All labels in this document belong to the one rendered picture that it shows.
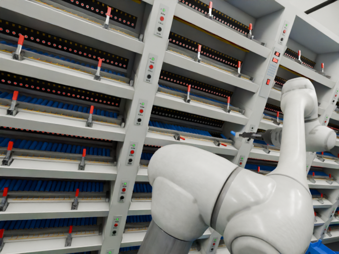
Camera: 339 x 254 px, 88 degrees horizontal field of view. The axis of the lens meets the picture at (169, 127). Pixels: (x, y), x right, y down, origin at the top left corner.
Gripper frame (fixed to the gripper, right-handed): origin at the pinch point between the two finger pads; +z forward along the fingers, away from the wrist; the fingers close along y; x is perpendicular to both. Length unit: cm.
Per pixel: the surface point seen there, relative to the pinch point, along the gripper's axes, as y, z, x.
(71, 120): 87, 11, 7
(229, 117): 7.9, 3.2, -9.4
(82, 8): 90, 12, -43
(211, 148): 13.4, 8.3, 10.1
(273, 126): -29.0, 2.7, -10.3
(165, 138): 43.0, 8.1, 8.2
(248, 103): -6.5, 4.2, -21.0
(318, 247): -142, 24, 91
